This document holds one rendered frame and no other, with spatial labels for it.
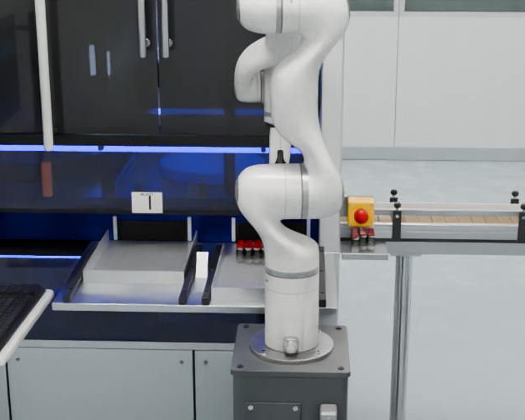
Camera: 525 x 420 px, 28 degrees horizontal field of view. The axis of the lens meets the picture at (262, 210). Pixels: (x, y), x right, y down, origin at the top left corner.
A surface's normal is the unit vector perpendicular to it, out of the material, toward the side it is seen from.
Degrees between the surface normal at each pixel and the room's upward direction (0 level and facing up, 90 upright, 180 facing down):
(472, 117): 90
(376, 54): 90
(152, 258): 0
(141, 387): 90
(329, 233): 90
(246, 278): 0
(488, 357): 0
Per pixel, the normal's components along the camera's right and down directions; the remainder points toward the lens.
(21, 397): -0.04, 0.29
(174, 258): 0.00, -0.96
